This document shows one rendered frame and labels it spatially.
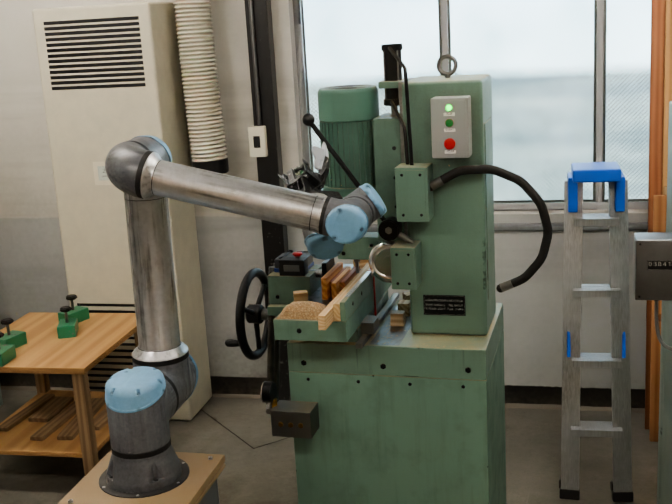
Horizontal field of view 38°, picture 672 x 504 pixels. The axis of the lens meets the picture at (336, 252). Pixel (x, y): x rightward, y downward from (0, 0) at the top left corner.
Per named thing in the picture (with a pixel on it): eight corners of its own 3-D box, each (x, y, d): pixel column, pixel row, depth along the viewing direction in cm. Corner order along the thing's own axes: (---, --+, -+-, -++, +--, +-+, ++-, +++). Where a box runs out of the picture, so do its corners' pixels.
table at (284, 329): (306, 280, 328) (305, 263, 326) (394, 281, 320) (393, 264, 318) (242, 339, 271) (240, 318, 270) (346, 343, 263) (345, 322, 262)
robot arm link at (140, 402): (100, 452, 241) (92, 387, 236) (127, 423, 257) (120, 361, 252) (157, 455, 237) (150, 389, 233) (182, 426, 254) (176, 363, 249)
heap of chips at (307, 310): (286, 309, 277) (285, 296, 276) (333, 310, 273) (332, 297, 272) (276, 318, 268) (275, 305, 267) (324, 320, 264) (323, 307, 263)
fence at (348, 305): (388, 264, 318) (387, 248, 317) (393, 264, 318) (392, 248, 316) (340, 321, 262) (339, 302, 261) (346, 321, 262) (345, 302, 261)
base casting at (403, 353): (330, 323, 322) (328, 297, 320) (503, 329, 307) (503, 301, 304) (287, 372, 281) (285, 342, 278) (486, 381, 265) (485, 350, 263)
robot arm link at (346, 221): (89, 143, 226) (369, 206, 216) (112, 136, 238) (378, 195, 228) (84, 191, 229) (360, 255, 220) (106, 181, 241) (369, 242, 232)
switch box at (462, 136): (435, 155, 265) (434, 96, 261) (472, 154, 262) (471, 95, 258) (431, 158, 259) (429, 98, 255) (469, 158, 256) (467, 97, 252)
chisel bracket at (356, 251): (343, 258, 295) (342, 231, 293) (388, 259, 291) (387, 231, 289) (337, 264, 288) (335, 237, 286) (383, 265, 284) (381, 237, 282)
